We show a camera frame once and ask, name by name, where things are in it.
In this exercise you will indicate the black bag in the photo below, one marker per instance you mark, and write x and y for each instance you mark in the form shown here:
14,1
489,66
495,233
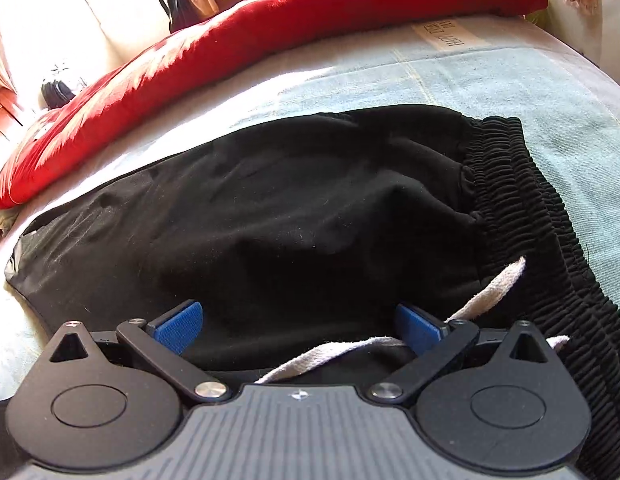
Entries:
58,94

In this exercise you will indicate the black pants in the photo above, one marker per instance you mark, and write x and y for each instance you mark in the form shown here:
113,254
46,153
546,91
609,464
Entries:
290,220

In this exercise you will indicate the bed with teal plaid sheet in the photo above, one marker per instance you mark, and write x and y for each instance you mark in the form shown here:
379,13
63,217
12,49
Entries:
490,80

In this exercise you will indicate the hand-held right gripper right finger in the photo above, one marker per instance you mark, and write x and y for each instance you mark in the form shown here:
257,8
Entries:
417,330

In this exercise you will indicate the red duvet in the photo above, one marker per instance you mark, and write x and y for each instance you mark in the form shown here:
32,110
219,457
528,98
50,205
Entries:
239,50

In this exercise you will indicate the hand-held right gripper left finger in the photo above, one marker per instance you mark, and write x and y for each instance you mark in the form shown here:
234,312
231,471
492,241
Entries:
179,327

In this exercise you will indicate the wooden headboard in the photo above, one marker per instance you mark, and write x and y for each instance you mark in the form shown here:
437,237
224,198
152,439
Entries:
2,120

